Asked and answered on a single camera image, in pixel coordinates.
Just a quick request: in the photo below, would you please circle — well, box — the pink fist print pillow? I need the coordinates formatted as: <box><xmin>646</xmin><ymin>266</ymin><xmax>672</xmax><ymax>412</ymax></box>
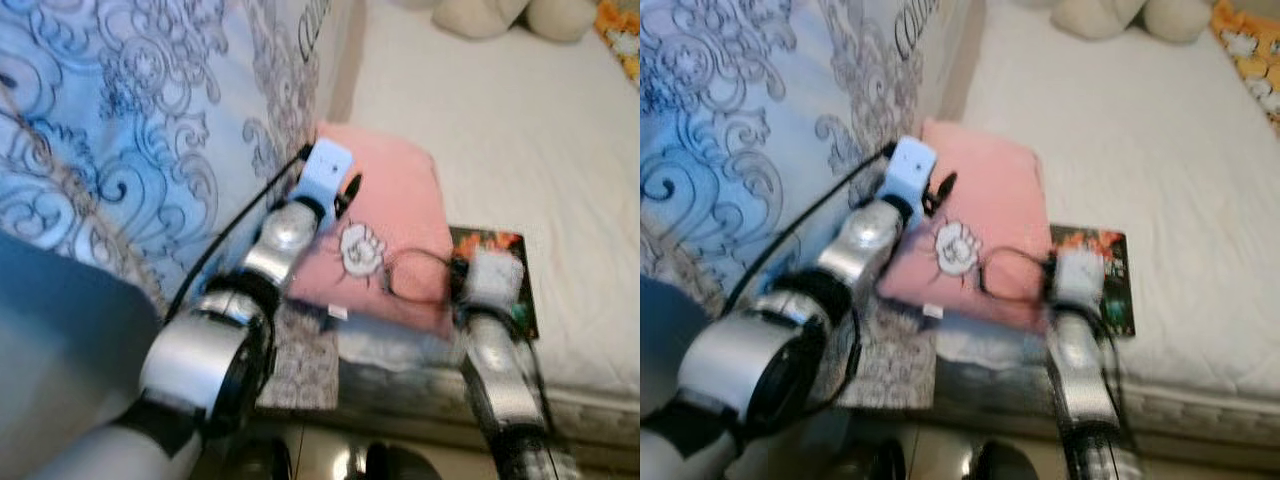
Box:
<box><xmin>878</xmin><ymin>117</ymin><xmax>1053</xmax><ymax>338</ymax></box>
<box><xmin>288</xmin><ymin>121</ymin><xmax>457</xmax><ymax>338</ymax></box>

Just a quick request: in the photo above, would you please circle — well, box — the grey patterned cloth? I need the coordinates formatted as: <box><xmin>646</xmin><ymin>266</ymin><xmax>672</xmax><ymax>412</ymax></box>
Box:
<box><xmin>254</xmin><ymin>298</ymin><xmax>342</xmax><ymax>412</ymax></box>
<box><xmin>848</xmin><ymin>308</ymin><xmax>938</xmax><ymax>412</ymax></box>

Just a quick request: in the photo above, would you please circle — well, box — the blue swirl patterned curtain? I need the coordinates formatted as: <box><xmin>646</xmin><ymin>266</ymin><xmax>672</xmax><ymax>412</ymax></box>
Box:
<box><xmin>0</xmin><ymin>0</ymin><xmax>353</xmax><ymax>306</ymax></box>
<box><xmin>640</xmin><ymin>0</ymin><xmax>963</xmax><ymax>313</ymax></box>

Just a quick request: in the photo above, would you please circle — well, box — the dark orange cover book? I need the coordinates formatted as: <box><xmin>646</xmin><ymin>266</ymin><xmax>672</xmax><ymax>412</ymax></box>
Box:
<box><xmin>1047</xmin><ymin>223</ymin><xmax>1137</xmax><ymax>338</ymax></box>
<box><xmin>447</xmin><ymin>225</ymin><xmax>542</xmax><ymax>342</ymax></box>

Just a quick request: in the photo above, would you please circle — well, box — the white mattress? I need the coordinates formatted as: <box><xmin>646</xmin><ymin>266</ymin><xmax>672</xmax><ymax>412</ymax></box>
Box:
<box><xmin>938</xmin><ymin>0</ymin><xmax>1280</xmax><ymax>426</ymax></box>
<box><xmin>338</xmin><ymin>0</ymin><xmax>641</xmax><ymax>406</ymax></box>

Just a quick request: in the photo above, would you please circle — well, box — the beige plush toy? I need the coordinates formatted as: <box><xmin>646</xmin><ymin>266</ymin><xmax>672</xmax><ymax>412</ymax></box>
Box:
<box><xmin>1048</xmin><ymin>0</ymin><xmax>1214</xmax><ymax>44</ymax></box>
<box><xmin>398</xmin><ymin>0</ymin><xmax>602</xmax><ymax>44</ymax></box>

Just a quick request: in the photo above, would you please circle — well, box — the black right robot foot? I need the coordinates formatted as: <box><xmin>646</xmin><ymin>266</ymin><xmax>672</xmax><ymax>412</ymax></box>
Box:
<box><xmin>348</xmin><ymin>440</ymin><xmax>443</xmax><ymax>480</ymax></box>
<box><xmin>958</xmin><ymin>438</ymin><xmax>1053</xmax><ymax>480</ymax></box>

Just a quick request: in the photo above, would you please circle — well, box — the black robot foot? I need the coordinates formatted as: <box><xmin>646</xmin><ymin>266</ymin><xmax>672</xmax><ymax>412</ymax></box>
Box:
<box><xmin>348</xmin><ymin>440</ymin><xmax>443</xmax><ymax>480</ymax></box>
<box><xmin>828</xmin><ymin>438</ymin><xmax>903</xmax><ymax>480</ymax></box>
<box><xmin>958</xmin><ymin>438</ymin><xmax>1053</xmax><ymax>480</ymax></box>
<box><xmin>228</xmin><ymin>438</ymin><xmax>293</xmax><ymax>480</ymax></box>

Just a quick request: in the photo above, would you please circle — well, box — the black left robot foot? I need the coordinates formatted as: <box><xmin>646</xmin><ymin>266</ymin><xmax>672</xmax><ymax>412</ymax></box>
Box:
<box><xmin>228</xmin><ymin>438</ymin><xmax>293</xmax><ymax>480</ymax></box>
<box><xmin>828</xmin><ymin>438</ymin><xmax>903</xmax><ymax>480</ymax></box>

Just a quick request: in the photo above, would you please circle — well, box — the orange cartoon print cloth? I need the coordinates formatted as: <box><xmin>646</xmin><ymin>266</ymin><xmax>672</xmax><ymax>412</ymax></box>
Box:
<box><xmin>594</xmin><ymin>0</ymin><xmax>641</xmax><ymax>87</ymax></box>
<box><xmin>1209</xmin><ymin>0</ymin><xmax>1280</xmax><ymax>133</ymax></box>

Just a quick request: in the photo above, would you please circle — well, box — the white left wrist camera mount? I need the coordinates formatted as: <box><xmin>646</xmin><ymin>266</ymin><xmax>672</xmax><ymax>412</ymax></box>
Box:
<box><xmin>884</xmin><ymin>136</ymin><xmax>939</xmax><ymax>207</ymax></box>
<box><xmin>297</xmin><ymin>138</ymin><xmax>357</xmax><ymax>210</ymax></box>

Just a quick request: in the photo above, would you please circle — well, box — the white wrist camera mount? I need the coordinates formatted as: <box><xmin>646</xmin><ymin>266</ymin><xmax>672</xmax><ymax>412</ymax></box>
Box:
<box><xmin>297</xmin><ymin>138</ymin><xmax>357</xmax><ymax>210</ymax></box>
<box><xmin>884</xmin><ymin>136</ymin><xmax>939</xmax><ymax>207</ymax></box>
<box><xmin>1051</xmin><ymin>244</ymin><xmax>1107</xmax><ymax>310</ymax></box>
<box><xmin>461</xmin><ymin>247</ymin><xmax>527</xmax><ymax>312</ymax></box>

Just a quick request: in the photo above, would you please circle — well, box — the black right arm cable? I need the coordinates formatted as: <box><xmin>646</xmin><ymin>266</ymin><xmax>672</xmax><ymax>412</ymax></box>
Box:
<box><xmin>974</xmin><ymin>244</ymin><xmax>1061</xmax><ymax>303</ymax></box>
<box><xmin>384</xmin><ymin>247</ymin><xmax>471</xmax><ymax>303</ymax></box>

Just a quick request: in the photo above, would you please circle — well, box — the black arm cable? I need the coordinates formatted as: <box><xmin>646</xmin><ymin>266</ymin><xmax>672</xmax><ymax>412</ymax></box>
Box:
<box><xmin>974</xmin><ymin>244</ymin><xmax>1061</xmax><ymax>303</ymax></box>
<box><xmin>164</xmin><ymin>144</ymin><xmax>313</xmax><ymax>323</ymax></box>
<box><xmin>722</xmin><ymin>142</ymin><xmax>898</xmax><ymax>319</ymax></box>
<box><xmin>384</xmin><ymin>247</ymin><xmax>471</xmax><ymax>303</ymax></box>

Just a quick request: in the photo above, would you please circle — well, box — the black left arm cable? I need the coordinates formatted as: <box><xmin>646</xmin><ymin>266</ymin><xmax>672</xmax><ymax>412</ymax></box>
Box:
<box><xmin>722</xmin><ymin>142</ymin><xmax>898</xmax><ymax>319</ymax></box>
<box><xmin>164</xmin><ymin>144</ymin><xmax>313</xmax><ymax>323</ymax></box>

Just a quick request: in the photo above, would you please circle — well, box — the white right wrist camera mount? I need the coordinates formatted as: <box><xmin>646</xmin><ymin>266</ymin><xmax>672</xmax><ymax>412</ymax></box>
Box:
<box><xmin>1051</xmin><ymin>244</ymin><xmax>1107</xmax><ymax>310</ymax></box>
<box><xmin>461</xmin><ymin>247</ymin><xmax>527</xmax><ymax>312</ymax></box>

